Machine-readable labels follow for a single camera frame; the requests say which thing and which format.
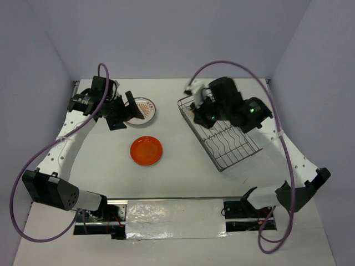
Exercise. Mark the orange plate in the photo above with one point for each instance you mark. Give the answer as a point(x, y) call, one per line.
point(146, 150)

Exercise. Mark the metal wire dish rack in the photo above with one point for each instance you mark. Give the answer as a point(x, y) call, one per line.
point(224, 144)

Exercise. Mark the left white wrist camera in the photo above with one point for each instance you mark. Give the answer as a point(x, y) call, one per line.
point(115, 92)

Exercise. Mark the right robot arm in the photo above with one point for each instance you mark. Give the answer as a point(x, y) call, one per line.
point(220, 100)

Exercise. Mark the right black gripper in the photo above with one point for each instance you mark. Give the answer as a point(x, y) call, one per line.
point(199, 117)

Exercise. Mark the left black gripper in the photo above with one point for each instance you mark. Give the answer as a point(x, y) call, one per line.
point(127, 113)

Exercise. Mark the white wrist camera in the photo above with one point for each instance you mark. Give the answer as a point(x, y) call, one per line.
point(115, 92)
point(198, 91)

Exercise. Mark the metal mounting rail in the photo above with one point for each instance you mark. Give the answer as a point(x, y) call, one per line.
point(239, 216)

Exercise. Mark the silver tape patch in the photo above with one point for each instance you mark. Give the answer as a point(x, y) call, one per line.
point(175, 219)

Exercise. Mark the white plate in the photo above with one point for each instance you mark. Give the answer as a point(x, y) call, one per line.
point(148, 109)

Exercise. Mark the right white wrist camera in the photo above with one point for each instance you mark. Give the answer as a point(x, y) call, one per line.
point(198, 91)

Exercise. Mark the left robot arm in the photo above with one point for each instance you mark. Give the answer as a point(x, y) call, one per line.
point(49, 183)

